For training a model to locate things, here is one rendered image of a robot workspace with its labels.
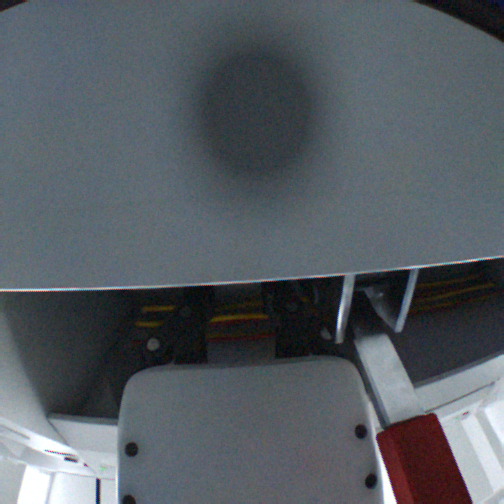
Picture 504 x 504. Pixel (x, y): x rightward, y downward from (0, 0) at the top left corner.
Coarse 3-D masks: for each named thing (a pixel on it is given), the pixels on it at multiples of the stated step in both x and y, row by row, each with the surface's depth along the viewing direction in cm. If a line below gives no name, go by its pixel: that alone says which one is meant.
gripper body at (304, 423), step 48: (144, 384) 8; (192, 384) 8; (240, 384) 8; (288, 384) 8; (336, 384) 8; (144, 432) 7; (192, 432) 7; (240, 432) 7; (288, 432) 7; (336, 432) 7; (144, 480) 6; (192, 480) 6; (240, 480) 6; (288, 480) 6; (336, 480) 6
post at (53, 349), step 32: (0, 320) 11; (32, 320) 13; (64, 320) 17; (96, 320) 22; (0, 352) 10; (32, 352) 13; (64, 352) 16; (96, 352) 21; (0, 384) 10; (32, 384) 12; (64, 384) 15; (0, 416) 9; (32, 416) 11; (64, 448) 14
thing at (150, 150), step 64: (64, 0) 2; (128, 0) 2; (192, 0) 2; (256, 0) 2; (320, 0) 2; (384, 0) 2; (0, 64) 2; (64, 64) 2; (128, 64) 2; (192, 64) 2; (256, 64) 3; (320, 64) 3; (384, 64) 3; (448, 64) 3; (0, 128) 2; (64, 128) 3; (128, 128) 3; (192, 128) 3; (256, 128) 3; (320, 128) 3; (384, 128) 3; (448, 128) 3; (0, 192) 3; (64, 192) 3; (128, 192) 3; (192, 192) 3; (256, 192) 3; (320, 192) 3; (384, 192) 3; (448, 192) 3; (0, 256) 3; (64, 256) 3; (128, 256) 3; (192, 256) 3; (256, 256) 3; (320, 256) 4; (384, 256) 4; (448, 256) 4
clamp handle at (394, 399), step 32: (352, 320) 6; (384, 352) 5; (384, 384) 4; (384, 416) 4; (416, 416) 4; (384, 448) 4; (416, 448) 3; (448, 448) 3; (416, 480) 3; (448, 480) 3
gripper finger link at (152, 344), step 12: (192, 288) 12; (204, 288) 12; (192, 300) 12; (204, 300) 12; (204, 312) 11; (168, 324) 11; (204, 324) 12; (156, 336) 10; (168, 336) 11; (144, 348) 10; (156, 348) 10; (168, 348) 10
